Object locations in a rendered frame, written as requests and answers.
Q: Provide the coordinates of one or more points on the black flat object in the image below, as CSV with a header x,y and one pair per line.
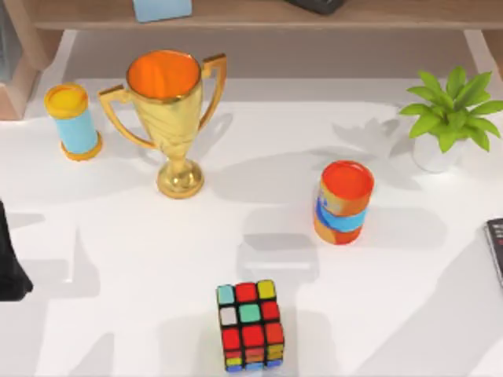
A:
x,y
316,4

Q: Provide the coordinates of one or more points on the light blue box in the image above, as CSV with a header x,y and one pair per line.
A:
x,y
161,8

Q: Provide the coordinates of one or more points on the green plant in white pot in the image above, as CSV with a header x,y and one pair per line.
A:
x,y
448,118

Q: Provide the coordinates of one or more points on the orange and blue can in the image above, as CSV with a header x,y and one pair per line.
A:
x,y
342,204

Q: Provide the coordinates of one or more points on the multicoloured puzzle cube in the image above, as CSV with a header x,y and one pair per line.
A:
x,y
249,326

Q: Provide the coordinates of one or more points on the gold trophy cup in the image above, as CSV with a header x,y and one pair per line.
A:
x,y
178,118

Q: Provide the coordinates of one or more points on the wooden shelf unit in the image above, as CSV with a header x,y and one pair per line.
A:
x,y
251,17

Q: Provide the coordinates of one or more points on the yellow and blue can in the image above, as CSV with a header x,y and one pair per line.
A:
x,y
76,125

